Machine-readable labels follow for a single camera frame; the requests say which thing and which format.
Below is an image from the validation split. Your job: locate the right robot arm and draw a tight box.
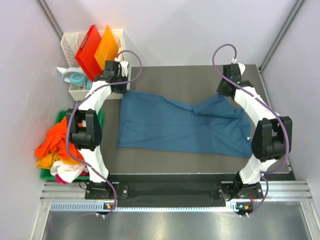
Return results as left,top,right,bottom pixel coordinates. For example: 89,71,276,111
217,63,293,198

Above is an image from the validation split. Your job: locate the green plastic crate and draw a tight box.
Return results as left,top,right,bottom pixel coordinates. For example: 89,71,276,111
40,110,104,181

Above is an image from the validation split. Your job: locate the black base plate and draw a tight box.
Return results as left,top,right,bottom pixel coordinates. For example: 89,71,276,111
85,173,263,207

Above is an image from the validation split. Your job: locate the white slotted storage basket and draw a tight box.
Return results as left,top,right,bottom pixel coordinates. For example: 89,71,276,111
60,29,132,102

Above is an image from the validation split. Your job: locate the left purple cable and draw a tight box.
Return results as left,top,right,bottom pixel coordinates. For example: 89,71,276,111
65,50,143,216

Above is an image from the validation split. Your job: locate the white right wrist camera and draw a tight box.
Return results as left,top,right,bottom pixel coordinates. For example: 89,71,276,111
231,57,246,76

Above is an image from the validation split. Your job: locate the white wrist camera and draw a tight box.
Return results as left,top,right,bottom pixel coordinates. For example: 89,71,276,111
231,57,246,76
114,57,129,78

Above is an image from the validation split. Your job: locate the teal tape roll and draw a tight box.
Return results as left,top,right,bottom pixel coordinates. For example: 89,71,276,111
69,72,87,87

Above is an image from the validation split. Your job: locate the aluminium frame rail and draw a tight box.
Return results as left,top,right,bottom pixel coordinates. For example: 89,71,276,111
40,181,313,202

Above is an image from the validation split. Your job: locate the blue t-shirt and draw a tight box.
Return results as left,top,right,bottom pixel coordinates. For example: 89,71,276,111
117,90,252,158

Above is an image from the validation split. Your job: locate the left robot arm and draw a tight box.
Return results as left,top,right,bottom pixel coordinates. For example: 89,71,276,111
66,58,129,199

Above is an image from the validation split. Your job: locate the red plastic board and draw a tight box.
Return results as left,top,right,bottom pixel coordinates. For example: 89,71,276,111
75,24,103,82

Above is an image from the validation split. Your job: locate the yellow t-shirt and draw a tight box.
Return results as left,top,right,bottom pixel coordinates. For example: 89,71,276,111
36,152,61,170

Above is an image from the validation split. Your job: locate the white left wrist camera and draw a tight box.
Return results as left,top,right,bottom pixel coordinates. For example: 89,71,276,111
114,57,129,78

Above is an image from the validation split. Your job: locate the orange t-shirt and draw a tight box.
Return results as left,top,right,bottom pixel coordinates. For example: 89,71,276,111
34,117,81,165

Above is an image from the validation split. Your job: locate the wooden board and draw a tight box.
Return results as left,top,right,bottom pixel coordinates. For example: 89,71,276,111
114,47,124,62

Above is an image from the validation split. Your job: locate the orange plastic board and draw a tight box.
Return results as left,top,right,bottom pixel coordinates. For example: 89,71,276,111
94,25,119,70

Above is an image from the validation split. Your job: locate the pink cloth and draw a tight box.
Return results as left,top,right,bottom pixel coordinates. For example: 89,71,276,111
55,170,89,185

